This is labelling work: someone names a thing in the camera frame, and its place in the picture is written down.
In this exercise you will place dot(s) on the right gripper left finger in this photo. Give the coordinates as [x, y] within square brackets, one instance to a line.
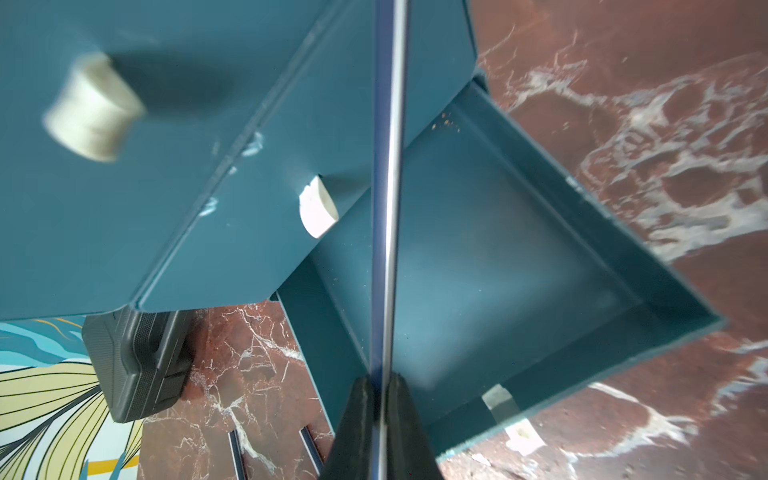
[350, 455]

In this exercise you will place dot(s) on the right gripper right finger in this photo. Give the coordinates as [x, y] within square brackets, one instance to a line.
[408, 451]

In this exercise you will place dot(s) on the black pencil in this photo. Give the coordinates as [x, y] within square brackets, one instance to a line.
[236, 454]
[312, 450]
[387, 192]

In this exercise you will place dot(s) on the teal bottom drawer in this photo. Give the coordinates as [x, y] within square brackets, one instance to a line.
[515, 287]

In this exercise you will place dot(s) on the teal drawer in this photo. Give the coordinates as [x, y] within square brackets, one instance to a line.
[114, 115]
[366, 78]
[515, 287]

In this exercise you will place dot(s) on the teal top drawer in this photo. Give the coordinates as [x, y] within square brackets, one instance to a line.
[114, 115]

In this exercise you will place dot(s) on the teal three-drawer cabinet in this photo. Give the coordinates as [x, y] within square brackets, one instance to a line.
[246, 102]

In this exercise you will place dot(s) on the black cloth cover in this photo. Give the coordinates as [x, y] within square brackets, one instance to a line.
[140, 359]

